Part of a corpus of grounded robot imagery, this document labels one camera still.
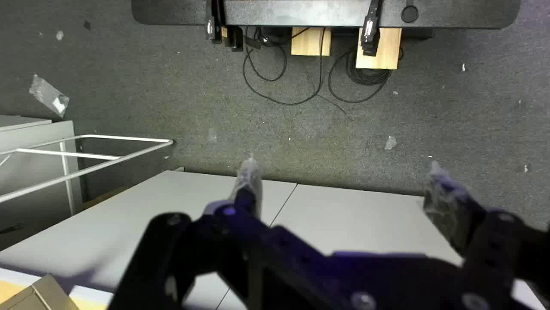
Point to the clear plastic scrap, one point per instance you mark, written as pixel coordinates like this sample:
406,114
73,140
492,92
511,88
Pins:
50,97

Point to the black desk clamp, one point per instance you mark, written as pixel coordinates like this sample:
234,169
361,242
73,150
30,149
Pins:
372,32
220,23

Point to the large wooden block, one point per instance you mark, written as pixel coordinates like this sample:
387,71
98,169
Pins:
389,54

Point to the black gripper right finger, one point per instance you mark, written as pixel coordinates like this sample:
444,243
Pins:
504,259

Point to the small wooden block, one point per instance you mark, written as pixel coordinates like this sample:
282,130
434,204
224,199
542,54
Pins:
312,44

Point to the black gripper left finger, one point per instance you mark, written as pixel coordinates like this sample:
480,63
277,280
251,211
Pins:
172,259

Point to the lavender wood topped counter cabinet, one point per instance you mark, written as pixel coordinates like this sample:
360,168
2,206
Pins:
355,218

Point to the light grey low cabinet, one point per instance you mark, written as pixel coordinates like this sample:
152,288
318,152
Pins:
28,173

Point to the beige metal file cabinet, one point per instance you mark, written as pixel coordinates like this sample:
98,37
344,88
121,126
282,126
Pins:
43,295

